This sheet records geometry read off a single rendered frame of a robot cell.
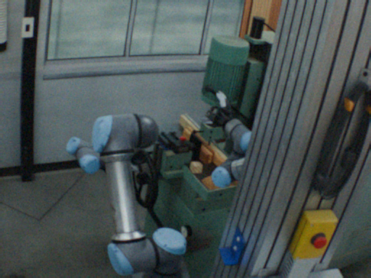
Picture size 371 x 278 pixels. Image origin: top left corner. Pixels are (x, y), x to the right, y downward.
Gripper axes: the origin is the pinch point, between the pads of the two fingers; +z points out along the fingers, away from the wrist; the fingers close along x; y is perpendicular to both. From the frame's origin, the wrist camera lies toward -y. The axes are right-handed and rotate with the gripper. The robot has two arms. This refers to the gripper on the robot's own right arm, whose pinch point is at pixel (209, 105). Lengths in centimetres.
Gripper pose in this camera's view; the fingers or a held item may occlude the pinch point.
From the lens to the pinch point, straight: 211.0
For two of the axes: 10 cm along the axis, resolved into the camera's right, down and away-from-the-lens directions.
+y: -6.5, -3.5, -6.7
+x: -6.0, 7.8, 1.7
